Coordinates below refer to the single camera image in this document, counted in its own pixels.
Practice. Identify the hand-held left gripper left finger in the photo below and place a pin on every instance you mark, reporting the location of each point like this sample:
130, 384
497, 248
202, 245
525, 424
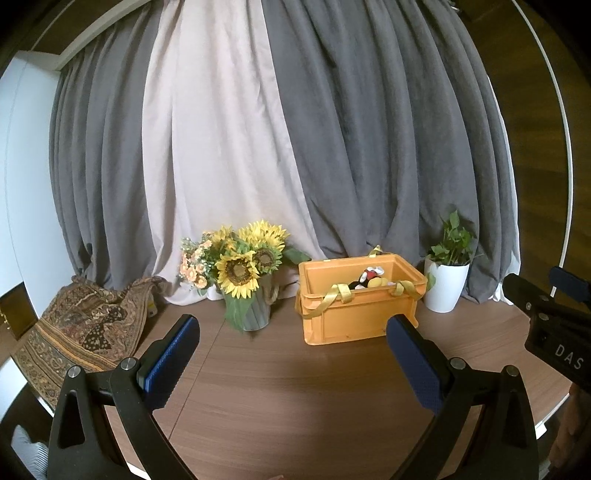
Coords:
171, 364

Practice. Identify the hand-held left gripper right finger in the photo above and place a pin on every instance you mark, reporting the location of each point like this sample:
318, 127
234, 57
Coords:
415, 364

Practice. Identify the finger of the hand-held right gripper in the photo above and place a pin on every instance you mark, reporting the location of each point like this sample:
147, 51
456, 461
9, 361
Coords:
524, 293
572, 284

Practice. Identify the orange plastic crate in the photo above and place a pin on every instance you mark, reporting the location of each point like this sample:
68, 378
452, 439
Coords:
351, 323

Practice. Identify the black red yellow plush toy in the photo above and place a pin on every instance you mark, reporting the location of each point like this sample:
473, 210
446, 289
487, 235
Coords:
369, 276

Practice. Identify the green plant in white pot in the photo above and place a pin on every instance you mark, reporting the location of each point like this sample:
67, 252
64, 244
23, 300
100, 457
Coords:
445, 286

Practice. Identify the white curved tube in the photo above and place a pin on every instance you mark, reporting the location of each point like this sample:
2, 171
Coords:
573, 184

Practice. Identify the grey ribbed vase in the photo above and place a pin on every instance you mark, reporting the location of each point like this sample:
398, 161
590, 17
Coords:
256, 314

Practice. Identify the brown patterned cloth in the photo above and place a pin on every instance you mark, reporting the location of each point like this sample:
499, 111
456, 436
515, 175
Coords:
78, 323

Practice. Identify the sunflower bouquet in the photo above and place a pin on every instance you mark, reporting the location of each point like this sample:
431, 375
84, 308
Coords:
240, 270

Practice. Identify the grey curtain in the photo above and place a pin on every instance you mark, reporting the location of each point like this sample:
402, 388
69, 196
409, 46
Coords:
378, 138
101, 161

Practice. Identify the beige curtain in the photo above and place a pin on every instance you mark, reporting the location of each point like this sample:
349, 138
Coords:
221, 138

